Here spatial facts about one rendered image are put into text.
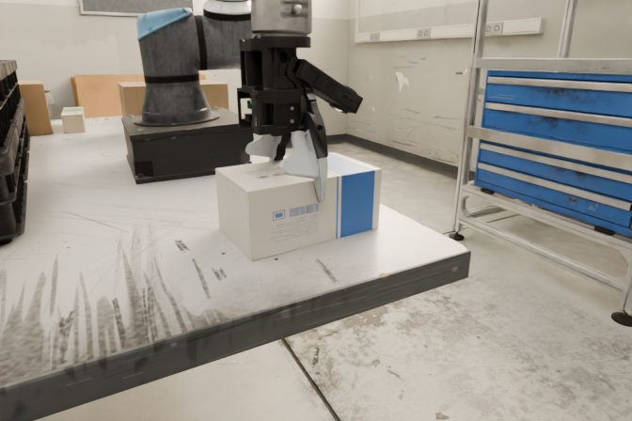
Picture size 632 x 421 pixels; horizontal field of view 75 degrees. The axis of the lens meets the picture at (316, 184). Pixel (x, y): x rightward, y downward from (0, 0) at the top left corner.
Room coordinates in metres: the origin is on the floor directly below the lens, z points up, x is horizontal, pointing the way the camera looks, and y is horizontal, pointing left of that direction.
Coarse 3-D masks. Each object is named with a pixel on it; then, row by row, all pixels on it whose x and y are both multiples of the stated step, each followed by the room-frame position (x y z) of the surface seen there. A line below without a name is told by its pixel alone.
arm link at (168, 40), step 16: (144, 16) 0.90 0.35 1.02; (160, 16) 0.88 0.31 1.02; (176, 16) 0.90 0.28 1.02; (192, 16) 0.94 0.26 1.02; (144, 32) 0.89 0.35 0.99; (160, 32) 0.88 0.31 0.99; (176, 32) 0.89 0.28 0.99; (192, 32) 0.91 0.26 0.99; (144, 48) 0.89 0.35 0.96; (160, 48) 0.88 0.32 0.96; (176, 48) 0.89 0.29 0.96; (192, 48) 0.90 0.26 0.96; (144, 64) 0.90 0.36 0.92; (160, 64) 0.88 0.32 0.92; (176, 64) 0.89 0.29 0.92; (192, 64) 0.92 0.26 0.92
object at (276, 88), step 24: (240, 48) 0.53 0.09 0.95; (264, 48) 0.51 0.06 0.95; (288, 48) 0.53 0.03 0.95; (264, 72) 0.51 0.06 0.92; (288, 72) 0.53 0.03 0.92; (240, 96) 0.55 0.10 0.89; (264, 96) 0.49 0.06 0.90; (288, 96) 0.51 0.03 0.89; (312, 96) 0.53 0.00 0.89; (240, 120) 0.55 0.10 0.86; (264, 120) 0.50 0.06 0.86; (288, 120) 0.52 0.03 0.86
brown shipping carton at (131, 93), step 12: (120, 84) 1.28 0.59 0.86; (132, 84) 1.29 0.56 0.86; (144, 84) 1.29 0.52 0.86; (204, 84) 1.29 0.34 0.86; (216, 84) 1.30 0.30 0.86; (120, 96) 1.31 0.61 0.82; (132, 96) 1.19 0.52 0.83; (216, 96) 1.30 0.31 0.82; (228, 96) 1.32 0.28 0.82; (132, 108) 1.19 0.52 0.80; (228, 108) 1.32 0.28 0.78
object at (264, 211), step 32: (352, 160) 0.61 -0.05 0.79; (224, 192) 0.53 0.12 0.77; (256, 192) 0.46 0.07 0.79; (288, 192) 0.48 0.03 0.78; (352, 192) 0.53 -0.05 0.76; (224, 224) 0.54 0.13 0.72; (256, 224) 0.46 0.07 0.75; (288, 224) 0.48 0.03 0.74; (320, 224) 0.51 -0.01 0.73; (352, 224) 0.53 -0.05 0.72; (256, 256) 0.46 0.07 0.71
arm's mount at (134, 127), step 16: (224, 112) 1.02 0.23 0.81; (128, 128) 0.85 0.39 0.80; (144, 128) 0.84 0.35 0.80; (160, 128) 0.84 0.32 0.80; (176, 128) 0.83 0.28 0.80; (192, 128) 0.83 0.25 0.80; (208, 128) 0.84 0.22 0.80; (224, 128) 0.86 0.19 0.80; (240, 128) 0.87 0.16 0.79; (128, 144) 0.89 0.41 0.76; (144, 144) 0.78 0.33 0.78; (160, 144) 0.80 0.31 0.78; (176, 144) 0.81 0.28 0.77; (192, 144) 0.83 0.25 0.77; (208, 144) 0.84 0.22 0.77; (224, 144) 0.86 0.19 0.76; (240, 144) 0.87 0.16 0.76; (128, 160) 0.93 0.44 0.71; (144, 160) 0.78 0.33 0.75; (160, 160) 0.80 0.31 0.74; (176, 160) 0.81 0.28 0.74; (192, 160) 0.82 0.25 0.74; (208, 160) 0.84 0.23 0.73; (224, 160) 0.86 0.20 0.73; (240, 160) 0.87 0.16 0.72; (144, 176) 0.79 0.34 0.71; (160, 176) 0.79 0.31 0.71; (176, 176) 0.81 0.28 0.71; (192, 176) 0.82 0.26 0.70
